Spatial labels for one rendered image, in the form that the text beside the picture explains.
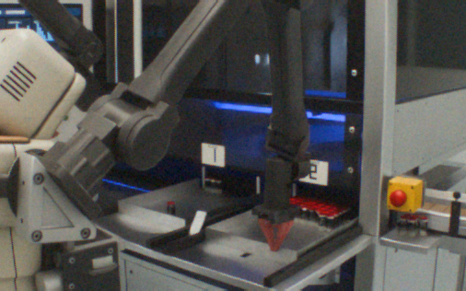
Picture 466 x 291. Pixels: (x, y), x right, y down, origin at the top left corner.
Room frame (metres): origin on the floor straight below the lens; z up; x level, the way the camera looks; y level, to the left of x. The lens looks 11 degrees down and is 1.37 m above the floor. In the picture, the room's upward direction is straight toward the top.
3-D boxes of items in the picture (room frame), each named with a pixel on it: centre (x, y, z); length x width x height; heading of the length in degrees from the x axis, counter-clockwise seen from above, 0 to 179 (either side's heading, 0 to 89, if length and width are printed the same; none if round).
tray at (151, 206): (1.60, 0.13, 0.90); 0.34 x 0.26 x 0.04; 142
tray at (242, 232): (1.39, -0.13, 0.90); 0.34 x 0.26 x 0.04; 142
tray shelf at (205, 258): (1.44, 0.04, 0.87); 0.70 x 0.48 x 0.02; 52
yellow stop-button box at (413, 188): (1.33, -0.41, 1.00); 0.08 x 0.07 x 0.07; 142
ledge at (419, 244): (1.36, -0.44, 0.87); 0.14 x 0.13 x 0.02; 142
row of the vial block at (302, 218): (1.45, -0.18, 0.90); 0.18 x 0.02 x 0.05; 52
